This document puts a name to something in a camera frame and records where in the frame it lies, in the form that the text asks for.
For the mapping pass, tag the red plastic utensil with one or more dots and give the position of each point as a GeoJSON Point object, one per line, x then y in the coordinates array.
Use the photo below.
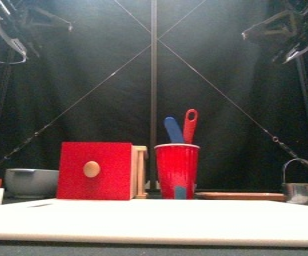
{"type": "Point", "coordinates": [190, 128]}

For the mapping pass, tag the blue plastic utensil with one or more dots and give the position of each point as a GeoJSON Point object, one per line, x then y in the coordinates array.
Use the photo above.
{"type": "Point", "coordinates": [173, 131]}

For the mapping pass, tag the red and wooden box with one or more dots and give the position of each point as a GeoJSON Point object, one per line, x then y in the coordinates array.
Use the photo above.
{"type": "Point", "coordinates": [103, 160]}

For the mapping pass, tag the grey bowl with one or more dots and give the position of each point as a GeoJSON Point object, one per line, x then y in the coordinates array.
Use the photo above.
{"type": "Point", "coordinates": [30, 183]}

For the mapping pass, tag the red plastic cup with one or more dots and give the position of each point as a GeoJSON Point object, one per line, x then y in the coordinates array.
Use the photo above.
{"type": "Point", "coordinates": [177, 170]}

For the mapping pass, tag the pink flat tray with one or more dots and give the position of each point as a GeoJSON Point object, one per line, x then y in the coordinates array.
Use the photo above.
{"type": "Point", "coordinates": [241, 196]}

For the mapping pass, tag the vertical metal frame pole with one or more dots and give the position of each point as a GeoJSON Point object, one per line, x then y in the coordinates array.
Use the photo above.
{"type": "Point", "coordinates": [153, 100]}

